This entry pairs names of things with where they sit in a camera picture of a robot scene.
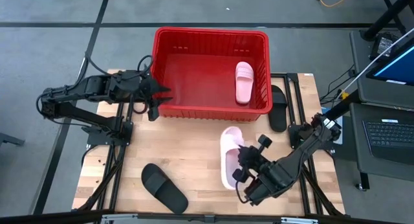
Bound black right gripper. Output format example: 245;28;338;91
232;134;274;183

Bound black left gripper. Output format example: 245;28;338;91
138;73;173;122

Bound pink slide sandal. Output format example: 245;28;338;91
235;61;255;105
219;126;246;190

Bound black slide sandal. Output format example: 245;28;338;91
268;84;289;133
140;162;190;215

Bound red plastic bin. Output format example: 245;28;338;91
150;26;274;122

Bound black laptop computer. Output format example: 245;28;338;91
348;28;414;191

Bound black keyboard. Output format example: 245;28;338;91
362;118;414;166

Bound grey furniture leg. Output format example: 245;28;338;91
0;132;26;147

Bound black power adapter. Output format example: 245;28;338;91
369;32;400;62

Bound blue screen monitor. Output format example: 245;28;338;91
365;37;414;87

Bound black stand pole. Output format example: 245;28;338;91
360;0;414;42

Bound black table edge rail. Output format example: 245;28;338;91
0;209;414;224

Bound silver rail bracket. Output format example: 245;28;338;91
280;216;320;224
100;213;139;224

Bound black cable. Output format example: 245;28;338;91
319;64;357;104

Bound white thin cable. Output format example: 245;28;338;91
336;28;414;100

